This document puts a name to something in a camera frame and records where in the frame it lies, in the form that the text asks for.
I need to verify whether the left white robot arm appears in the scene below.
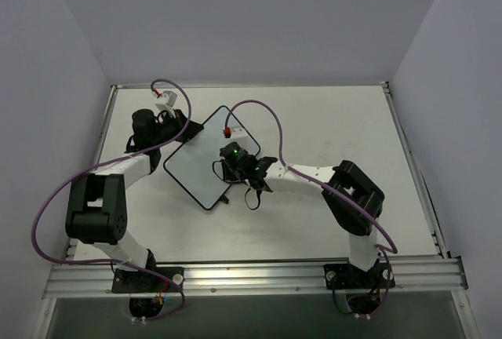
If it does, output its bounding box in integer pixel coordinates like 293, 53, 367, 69
65, 109, 204, 291

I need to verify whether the black framed whiteboard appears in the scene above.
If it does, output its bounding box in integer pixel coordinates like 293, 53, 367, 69
163, 105, 260, 210

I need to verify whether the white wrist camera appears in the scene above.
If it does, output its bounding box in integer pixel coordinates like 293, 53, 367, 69
222, 126, 249, 151
155, 90, 177, 115

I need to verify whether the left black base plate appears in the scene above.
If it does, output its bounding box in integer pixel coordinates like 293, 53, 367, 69
111, 267, 184, 293

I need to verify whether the right side aluminium rail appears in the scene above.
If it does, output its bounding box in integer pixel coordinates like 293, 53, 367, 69
381, 82, 451, 258

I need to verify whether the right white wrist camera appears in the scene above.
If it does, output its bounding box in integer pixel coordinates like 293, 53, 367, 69
222, 126, 249, 151

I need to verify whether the aluminium mounting rail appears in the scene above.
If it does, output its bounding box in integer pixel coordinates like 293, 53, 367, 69
42, 257, 467, 298

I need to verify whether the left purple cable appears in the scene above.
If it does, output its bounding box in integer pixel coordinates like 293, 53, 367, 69
30, 78, 191, 321

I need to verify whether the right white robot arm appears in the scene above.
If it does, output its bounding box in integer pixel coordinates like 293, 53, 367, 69
220, 141, 384, 286

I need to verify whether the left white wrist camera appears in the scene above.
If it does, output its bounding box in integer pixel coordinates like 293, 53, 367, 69
155, 90, 177, 115

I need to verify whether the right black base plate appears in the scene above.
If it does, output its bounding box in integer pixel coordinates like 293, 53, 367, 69
323, 261, 388, 291

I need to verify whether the whiteboard metal stand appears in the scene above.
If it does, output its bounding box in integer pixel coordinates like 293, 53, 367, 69
220, 195, 229, 205

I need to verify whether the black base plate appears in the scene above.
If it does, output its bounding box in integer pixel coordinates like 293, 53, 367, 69
111, 267, 184, 293
323, 261, 388, 291

